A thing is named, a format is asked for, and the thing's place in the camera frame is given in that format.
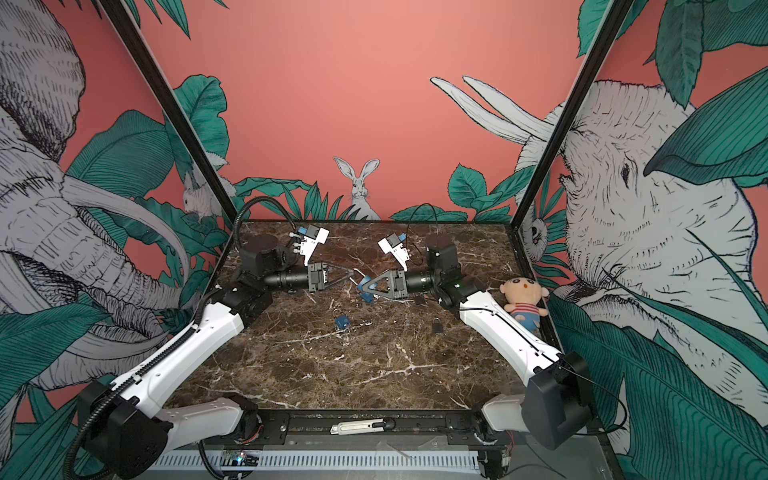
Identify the blue padlock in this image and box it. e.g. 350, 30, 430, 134
335, 315, 350, 331
357, 276, 375, 304

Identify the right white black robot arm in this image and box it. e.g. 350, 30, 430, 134
360, 234, 594, 450

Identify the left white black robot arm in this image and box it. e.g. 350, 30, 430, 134
62, 225, 334, 479

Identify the plush doll striped shirt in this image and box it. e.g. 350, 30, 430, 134
499, 277, 549, 332

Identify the white utility knife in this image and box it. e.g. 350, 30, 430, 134
330, 418, 396, 436

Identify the white perforated strip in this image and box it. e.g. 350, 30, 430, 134
149, 450, 482, 473

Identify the small green circuit board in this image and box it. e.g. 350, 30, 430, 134
222, 451, 259, 468

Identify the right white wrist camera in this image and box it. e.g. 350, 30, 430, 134
378, 233, 410, 271

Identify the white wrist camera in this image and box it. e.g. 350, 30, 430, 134
378, 233, 410, 271
290, 225, 329, 266

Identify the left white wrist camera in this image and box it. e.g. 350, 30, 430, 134
290, 225, 329, 266

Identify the right thin black cable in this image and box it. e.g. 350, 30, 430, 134
405, 203, 442, 241

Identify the left black corrugated cable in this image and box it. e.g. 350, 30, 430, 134
232, 196, 299, 253

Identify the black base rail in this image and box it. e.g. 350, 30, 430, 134
205, 409, 529, 449

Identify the left black frame post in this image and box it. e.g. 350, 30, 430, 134
99, 0, 237, 222

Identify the black frame post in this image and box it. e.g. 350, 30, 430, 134
511, 0, 633, 230
99, 0, 237, 222

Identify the right black frame post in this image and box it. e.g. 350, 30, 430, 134
511, 0, 633, 230

